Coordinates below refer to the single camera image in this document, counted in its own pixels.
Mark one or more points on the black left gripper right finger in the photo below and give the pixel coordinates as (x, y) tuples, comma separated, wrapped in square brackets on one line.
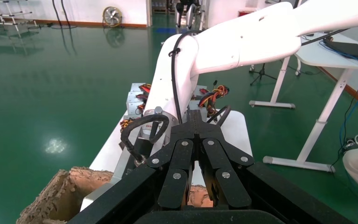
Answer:
[(231, 188)]

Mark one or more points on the black laptop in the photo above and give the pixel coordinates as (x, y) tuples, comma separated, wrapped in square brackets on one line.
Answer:
[(352, 49)]

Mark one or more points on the red box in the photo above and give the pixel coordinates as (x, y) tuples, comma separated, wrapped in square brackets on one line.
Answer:
[(245, 13)]

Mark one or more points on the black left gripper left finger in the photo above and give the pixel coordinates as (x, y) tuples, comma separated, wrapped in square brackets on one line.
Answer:
[(176, 185)]

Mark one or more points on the white desk with legs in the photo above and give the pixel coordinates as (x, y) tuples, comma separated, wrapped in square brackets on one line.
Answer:
[(321, 55)]

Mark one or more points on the white metal rack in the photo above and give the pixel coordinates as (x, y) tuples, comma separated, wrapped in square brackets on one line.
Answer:
[(13, 13)]

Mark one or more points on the silver power supply unit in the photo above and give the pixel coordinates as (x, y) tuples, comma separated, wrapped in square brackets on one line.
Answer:
[(135, 97), (136, 87), (211, 97), (134, 108)]

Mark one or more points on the round floor fan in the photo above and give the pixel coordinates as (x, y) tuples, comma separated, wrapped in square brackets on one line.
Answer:
[(112, 17)]

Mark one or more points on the brown cardboard divider box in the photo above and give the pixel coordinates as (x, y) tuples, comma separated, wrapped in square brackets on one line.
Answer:
[(58, 191)]

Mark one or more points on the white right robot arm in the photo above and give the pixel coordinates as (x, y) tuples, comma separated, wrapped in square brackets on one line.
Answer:
[(244, 40)]

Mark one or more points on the black tripod stand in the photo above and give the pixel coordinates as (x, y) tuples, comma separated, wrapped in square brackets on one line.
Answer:
[(261, 74)]

